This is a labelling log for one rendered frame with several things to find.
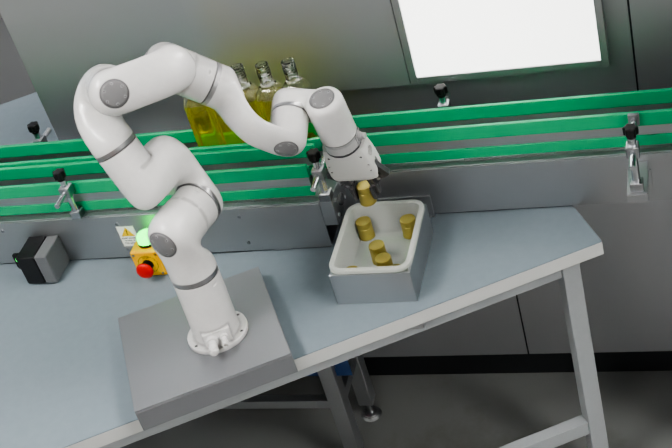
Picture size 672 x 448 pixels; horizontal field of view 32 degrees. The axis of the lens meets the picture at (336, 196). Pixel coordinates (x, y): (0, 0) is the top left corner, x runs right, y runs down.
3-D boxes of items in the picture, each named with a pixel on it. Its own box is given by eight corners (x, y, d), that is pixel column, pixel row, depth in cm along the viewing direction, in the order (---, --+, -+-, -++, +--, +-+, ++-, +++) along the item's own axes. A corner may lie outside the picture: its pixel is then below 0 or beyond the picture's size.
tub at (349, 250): (433, 229, 257) (426, 197, 252) (417, 300, 240) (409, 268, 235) (357, 233, 263) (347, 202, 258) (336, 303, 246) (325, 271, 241)
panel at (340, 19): (609, 58, 252) (591, -90, 233) (609, 66, 250) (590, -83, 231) (219, 95, 280) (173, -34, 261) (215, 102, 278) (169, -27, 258)
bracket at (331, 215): (350, 197, 264) (342, 172, 260) (341, 224, 257) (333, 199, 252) (334, 198, 265) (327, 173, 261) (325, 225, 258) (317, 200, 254)
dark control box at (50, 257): (71, 261, 281) (58, 234, 276) (58, 284, 275) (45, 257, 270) (41, 263, 284) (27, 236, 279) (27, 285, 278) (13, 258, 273)
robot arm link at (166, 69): (179, 138, 228) (194, 150, 214) (74, 98, 220) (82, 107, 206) (211, 59, 227) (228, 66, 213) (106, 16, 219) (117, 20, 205)
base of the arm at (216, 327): (255, 351, 233) (232, 290, 225) (193, 372, 232) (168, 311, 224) (243, 305, 246) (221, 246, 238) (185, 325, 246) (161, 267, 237)
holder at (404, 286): (436, 215, 262) (430, 187, 257) (417, 301, 241) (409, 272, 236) (362, 219, 267) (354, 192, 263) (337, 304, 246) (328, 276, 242)
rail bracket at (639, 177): (653, 184, 247) (643, 93, 234) (653, 236, 234) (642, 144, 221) (629, 185, 248) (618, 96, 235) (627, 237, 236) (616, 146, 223)
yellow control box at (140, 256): (177, 256, 273) (167, 231, 269) (167, 278, 267) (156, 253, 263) (149, 257, 275) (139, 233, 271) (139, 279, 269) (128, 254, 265)
